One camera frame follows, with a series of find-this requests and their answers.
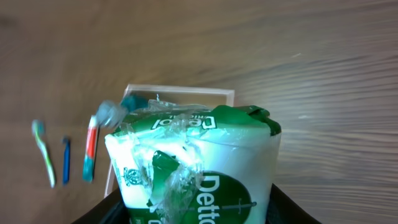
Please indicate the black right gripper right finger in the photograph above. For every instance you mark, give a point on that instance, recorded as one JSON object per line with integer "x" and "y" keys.
{"x": 283, "y": 210}

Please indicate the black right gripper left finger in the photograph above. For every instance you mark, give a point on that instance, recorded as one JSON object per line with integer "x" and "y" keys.
{"x": 111, "y": 210}

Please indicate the green Dettol soap bar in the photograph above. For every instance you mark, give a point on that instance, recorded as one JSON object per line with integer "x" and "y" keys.
{"x": 184, "y": 164}

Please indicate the teal Listerine mouthwash bottle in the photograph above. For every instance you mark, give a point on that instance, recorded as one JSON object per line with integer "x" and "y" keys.
{"x": 111, "y": 114}

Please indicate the Colgate toothpaste tube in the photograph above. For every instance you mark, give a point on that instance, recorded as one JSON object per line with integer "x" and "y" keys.
{"x": 90, "y": 149}

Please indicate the blue disposable razor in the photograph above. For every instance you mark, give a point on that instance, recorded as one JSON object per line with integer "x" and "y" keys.
{"x": 66, "y": 160}

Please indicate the green toothbrush with cap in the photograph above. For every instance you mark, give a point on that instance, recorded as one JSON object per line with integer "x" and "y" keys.
{"x": 38, "y": 132}

